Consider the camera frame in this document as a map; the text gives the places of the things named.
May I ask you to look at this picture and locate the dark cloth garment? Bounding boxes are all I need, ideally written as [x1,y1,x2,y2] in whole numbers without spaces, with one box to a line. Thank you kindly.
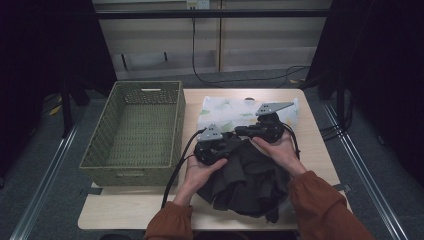
[196,133,294,224]

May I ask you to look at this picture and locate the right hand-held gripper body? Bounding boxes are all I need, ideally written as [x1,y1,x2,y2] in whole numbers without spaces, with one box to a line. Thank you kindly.
[246,101,295,144]

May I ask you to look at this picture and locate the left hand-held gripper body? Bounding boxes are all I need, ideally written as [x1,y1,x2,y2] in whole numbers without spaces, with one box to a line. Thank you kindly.
[193,123,234,167]

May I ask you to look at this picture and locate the green woven basket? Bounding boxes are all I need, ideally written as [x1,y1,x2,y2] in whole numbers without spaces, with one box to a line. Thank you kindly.
[78,80,187,188]

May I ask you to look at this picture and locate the leaf print mesh laundry bag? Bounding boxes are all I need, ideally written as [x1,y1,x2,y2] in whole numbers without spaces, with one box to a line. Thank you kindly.
[197,95,300,136]

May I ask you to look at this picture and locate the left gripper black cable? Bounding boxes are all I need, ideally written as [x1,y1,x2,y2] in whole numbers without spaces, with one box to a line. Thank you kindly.
[160,128,208,209]

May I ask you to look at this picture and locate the person's left hand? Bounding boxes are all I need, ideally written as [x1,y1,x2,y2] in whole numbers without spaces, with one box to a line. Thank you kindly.
[173,154,229,207]

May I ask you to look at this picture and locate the bundle of black floor cables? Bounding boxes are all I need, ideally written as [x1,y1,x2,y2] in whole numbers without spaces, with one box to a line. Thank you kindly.
[319,96,354,141]

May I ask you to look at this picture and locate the white wall socket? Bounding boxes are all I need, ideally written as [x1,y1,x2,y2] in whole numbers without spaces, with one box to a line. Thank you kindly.
[186,0,211,10]

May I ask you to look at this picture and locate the black metal stand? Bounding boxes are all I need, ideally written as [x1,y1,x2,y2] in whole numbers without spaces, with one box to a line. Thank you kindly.
[335,73,346,126]
[59,76,74,139]

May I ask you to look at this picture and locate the black tape strip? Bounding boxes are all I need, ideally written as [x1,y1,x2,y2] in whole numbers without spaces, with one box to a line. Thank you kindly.
[78,187,104,197]
[333,183,353,194]

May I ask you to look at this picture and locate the long black floor cable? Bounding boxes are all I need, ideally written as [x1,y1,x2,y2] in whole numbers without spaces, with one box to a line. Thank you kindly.
[191,17,313,88]

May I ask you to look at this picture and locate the dark curtain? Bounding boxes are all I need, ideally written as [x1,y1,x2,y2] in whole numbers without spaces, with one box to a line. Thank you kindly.
[0,0,118,178]
[304,0,424,188]

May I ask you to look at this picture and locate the person's right hand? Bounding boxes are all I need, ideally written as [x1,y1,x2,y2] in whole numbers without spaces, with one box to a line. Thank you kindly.
[250,131,308,178]

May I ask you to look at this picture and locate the metal floor rail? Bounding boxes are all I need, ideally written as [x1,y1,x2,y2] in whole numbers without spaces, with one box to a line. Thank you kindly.
[321,101,409,240]
[9,109,84,240]

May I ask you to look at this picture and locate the black horizontal bar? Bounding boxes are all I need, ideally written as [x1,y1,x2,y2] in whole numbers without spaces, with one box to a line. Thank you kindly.
[94,9,331,19]

